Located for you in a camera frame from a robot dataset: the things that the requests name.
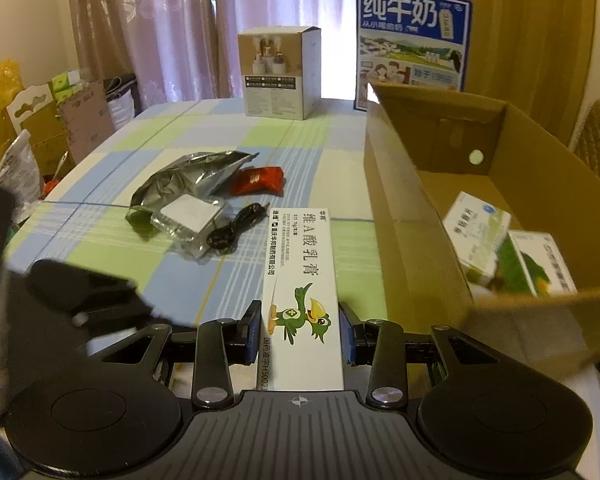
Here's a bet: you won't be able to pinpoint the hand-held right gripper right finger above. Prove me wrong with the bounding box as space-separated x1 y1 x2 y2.
338 301 504 410

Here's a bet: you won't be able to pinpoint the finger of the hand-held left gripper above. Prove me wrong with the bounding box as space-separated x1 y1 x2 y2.
27 259 154 334

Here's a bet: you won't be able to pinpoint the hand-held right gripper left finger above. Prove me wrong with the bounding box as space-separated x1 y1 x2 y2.
101 299 262 410

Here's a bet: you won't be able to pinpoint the white bird print medicine box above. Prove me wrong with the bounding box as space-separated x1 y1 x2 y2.
256 205 346 392

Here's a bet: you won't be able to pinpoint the black cable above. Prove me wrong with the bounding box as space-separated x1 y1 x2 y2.
206 202 269 255

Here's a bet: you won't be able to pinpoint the clear plastic case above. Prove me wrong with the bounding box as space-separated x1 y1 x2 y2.
150 195 231 261

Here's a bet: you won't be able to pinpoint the brown cardboard box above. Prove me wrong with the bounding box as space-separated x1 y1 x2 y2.
364 82 600 382

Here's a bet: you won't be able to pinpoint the red snack packet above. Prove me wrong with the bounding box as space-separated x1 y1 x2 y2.
230 166 286 197

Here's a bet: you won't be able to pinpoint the silver foil bag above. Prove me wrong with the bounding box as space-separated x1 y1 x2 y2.
125 150 261 237

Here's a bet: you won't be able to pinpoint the white blue-green medicine box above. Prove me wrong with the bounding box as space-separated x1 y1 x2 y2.
442 191 514 286

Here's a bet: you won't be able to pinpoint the green medicine box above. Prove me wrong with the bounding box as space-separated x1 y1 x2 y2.
495 230 579 297

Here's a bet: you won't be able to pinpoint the checked cloth desktop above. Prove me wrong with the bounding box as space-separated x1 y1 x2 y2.
2 97 600 411

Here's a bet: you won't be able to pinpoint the white plastic bag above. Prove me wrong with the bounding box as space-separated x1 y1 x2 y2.
0 130 44 207

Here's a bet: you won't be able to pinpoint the white-topped brown carton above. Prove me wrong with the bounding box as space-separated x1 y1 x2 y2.
6 82 68 161

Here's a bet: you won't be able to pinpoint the green tissue packets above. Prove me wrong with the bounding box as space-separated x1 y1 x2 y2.
50 70 89 104

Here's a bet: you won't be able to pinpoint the white product box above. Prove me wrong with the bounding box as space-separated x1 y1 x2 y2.
237 25 323 121

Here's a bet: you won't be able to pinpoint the pink sheer curtain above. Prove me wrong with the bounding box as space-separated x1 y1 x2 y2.
67 0 406 117

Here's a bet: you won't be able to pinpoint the blue milk carton case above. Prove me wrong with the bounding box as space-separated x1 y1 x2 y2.
355 0 474 112

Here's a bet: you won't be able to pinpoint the chair with quilted cover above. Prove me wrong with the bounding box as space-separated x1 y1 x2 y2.
569 99 600 172

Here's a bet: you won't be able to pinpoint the gold curtain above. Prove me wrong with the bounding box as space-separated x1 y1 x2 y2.
445 0 597 147

